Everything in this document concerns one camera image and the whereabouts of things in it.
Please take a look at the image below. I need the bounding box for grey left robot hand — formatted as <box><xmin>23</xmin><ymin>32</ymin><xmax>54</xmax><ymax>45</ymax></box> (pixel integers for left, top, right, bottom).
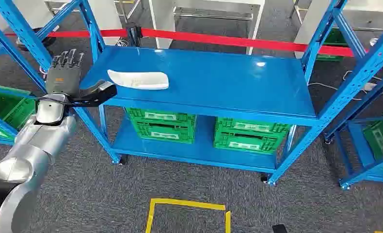
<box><xmin>45</xmin><ymin>49</ymin><xmax>85</xmax><ymax>97</ymax></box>

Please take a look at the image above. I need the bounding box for black round barrier base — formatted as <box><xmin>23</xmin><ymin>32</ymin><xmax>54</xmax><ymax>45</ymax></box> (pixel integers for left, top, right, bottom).
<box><xmin>16</xmin><ymin>27</ymin><xmax>58</xmax><ymax>51</ymax></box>

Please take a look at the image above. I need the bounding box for green plastic crate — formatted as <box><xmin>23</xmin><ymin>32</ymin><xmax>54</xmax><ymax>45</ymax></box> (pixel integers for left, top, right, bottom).
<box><xmin>362</xmin><ymin>103</ymin><xmax>383</xmax><ymax>172</ymax></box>
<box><xmin>0</xmin><ymin>83</ymin><xmax>37</xmax><ymax>139</ymax></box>
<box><xmin>126</xmin><ymin>107</ymin><xmax>197</xmax><ymax>144</ymax></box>
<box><xmin>316</xmin><ymin>28</ymin><xmax>349</xmax><ymax>62</ymax></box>
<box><xmin>213</xmin><ymin>117</ymin><xmax>292</xmax><ymax>156</ymax></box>

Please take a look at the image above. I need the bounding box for blue metal shelf rack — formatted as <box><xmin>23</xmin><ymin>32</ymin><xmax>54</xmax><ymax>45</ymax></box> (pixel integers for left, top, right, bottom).
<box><xmin>0</xmin><ymin>13</ymin><xmax>48</xmax><ymax>146</ymax></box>
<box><xmin>0</xmin><ymin>0</ymin><xmax>383</xmax><ymax>187</ymax></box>
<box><xmin>323</xmin><ymin>66</ymin><xmax>383</xmax><ymax>191</ymax></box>

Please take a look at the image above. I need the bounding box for red barrier belt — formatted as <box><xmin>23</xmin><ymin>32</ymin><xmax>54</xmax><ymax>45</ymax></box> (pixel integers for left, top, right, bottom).
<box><xmin>0</xmin><ymin>28</ymin><xmax>383</xmax><ymax>61</ymax></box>

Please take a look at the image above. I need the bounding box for yellow floor tape outline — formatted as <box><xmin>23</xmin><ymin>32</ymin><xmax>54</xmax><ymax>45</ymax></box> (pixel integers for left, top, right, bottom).
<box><xmin>145</xmin><ymin>198</ymin><xmax>232</xmax><ymax>233</ymax></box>

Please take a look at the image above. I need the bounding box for white power strip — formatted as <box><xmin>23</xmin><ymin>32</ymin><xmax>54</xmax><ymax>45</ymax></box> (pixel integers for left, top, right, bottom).
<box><xmin>364</xmin><ymin>82</ymin><xmax>383</xmax><ymax>96</ymax></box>

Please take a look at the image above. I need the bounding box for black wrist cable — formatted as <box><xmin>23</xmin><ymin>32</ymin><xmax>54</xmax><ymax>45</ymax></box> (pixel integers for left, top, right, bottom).
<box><xmin>37</xmin><ymin>94</ymin><xmax>83</xmax><ymax>106</ymax></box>

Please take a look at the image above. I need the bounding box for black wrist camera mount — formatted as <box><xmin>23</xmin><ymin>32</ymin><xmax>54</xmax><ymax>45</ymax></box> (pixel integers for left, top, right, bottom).
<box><xmin>70</xmin><ymin>81</ymin><xmax>118</xmax><ymax>108</ymax></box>

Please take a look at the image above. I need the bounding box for black barrier post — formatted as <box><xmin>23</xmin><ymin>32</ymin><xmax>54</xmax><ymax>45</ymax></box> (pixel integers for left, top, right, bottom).
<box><xmin>125</xmin><ymin>23</ymin><xmax>144</xmax><ymax>48</ymax></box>

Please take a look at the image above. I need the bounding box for white table frame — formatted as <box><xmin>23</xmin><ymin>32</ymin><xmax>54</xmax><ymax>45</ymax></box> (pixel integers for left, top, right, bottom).
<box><xmin>148</xmin><ymin>0</ymin><xmax>266</xmax><ymax>56</ymax></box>

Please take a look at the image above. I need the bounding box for white cable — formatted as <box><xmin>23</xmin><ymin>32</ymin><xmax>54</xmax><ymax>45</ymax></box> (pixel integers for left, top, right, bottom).
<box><xmin>308</xmin><ymin>70</ymin><xmax>383</xmax><ymax>101</ymax></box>

